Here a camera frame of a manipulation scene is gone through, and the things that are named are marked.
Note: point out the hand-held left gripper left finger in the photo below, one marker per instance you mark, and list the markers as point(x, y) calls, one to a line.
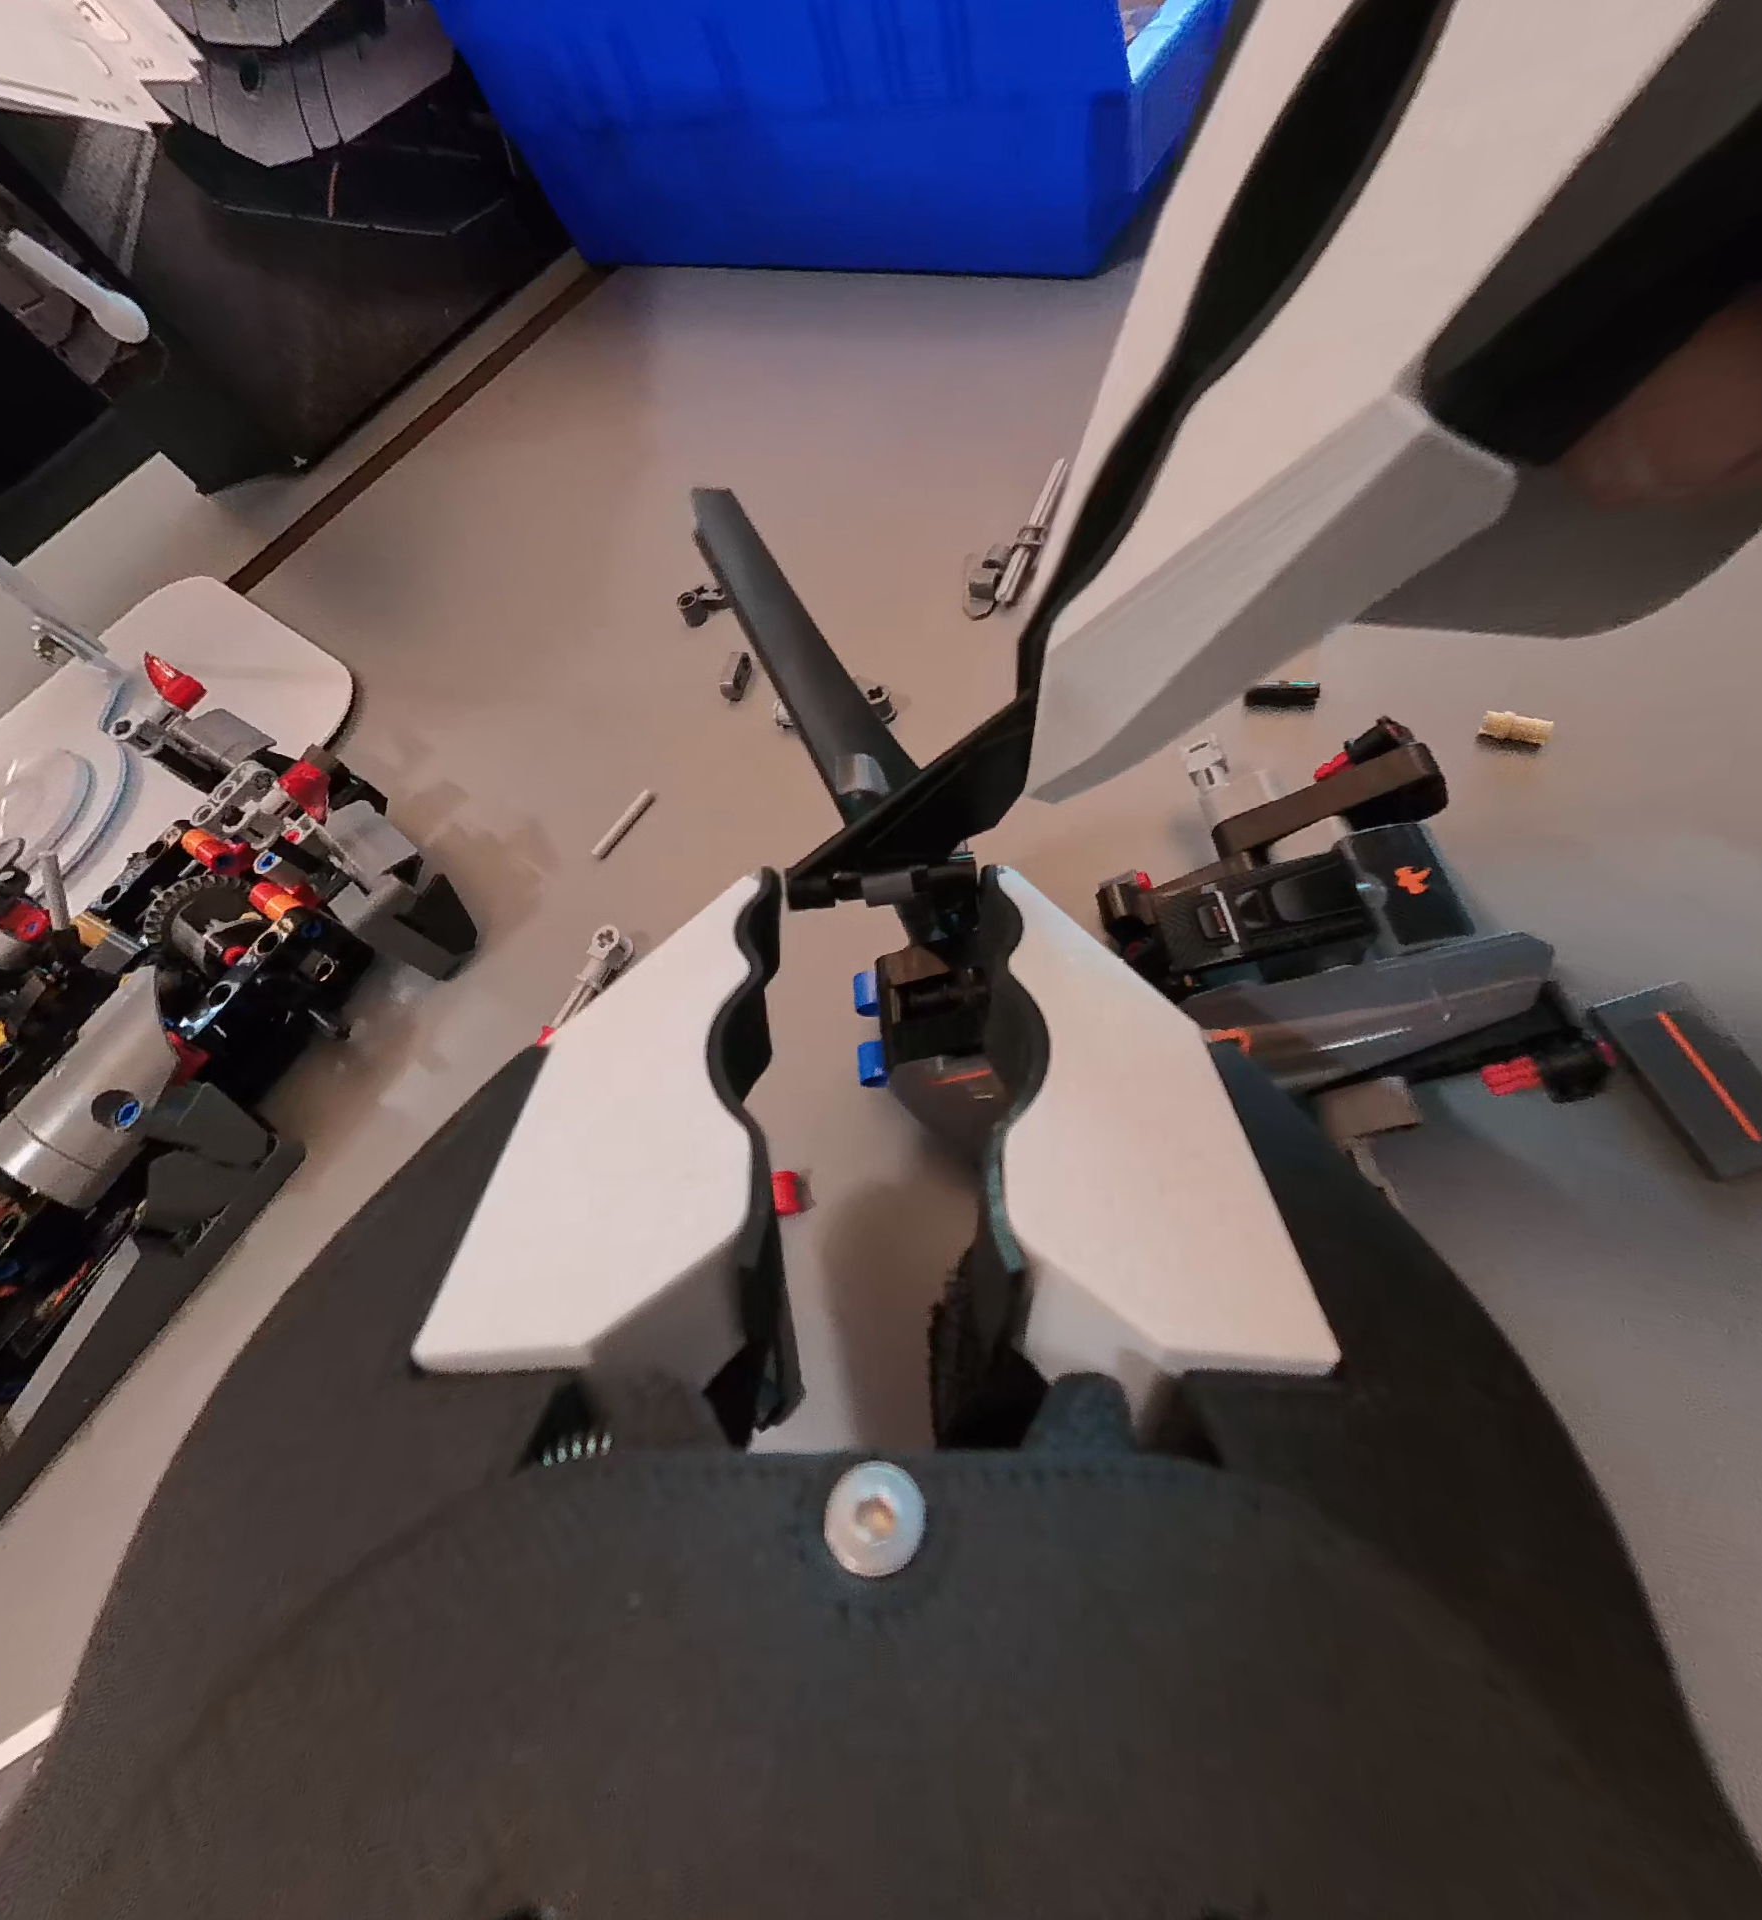
point(609, 1138)

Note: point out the blue plastic bin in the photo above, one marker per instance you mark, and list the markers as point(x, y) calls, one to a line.
point(833, 128)

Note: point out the grey lego connector piece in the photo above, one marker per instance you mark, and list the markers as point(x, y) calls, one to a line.
point(707, 601)

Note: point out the white instruction paper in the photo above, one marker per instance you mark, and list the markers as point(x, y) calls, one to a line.
point(40, 54)

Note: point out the grey lego pin connector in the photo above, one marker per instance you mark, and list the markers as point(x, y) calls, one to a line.
point(596, 973)

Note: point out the black box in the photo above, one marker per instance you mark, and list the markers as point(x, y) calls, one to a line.
point(330, 255)

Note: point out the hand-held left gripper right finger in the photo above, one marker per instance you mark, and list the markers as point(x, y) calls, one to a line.
point(1156, 1152)

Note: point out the white plastic tool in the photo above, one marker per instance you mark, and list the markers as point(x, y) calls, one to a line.
point(75, 281)

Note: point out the small red lego piece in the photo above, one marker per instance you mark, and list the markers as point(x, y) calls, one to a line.
point(792, 1192)

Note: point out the dark lego body subassembly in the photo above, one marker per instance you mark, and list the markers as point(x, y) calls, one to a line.
point(1315, 930)

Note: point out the short grey lego axle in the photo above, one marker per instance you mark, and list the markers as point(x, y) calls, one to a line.
point(624, 825)

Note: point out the large lego technic model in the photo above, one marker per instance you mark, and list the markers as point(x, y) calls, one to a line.
point(115, 1020)

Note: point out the white display stand plate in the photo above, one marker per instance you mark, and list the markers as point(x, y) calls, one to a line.
point(245, 659)

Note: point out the small black lego pin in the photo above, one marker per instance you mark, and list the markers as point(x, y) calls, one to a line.
point(1283, 695)

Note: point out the grey lego axle with connector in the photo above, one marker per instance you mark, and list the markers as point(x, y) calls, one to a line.
point(1010, 549)

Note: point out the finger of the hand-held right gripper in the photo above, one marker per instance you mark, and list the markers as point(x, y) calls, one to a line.
point(1347, 449)
point(1141, 281)

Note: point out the tan lego pin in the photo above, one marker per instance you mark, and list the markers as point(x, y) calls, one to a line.
point(1513, 727)

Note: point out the person's right hand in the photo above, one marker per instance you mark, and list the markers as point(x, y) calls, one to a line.
point(1716, 399)

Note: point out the dark panel with orange stripe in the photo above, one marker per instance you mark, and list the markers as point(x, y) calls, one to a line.
point(1703, 1080)

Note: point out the dark lego wing assembly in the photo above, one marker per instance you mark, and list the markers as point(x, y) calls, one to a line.
point(820, 674)

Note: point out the small grey lego piece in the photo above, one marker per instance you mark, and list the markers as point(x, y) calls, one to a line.
point(734, 674)

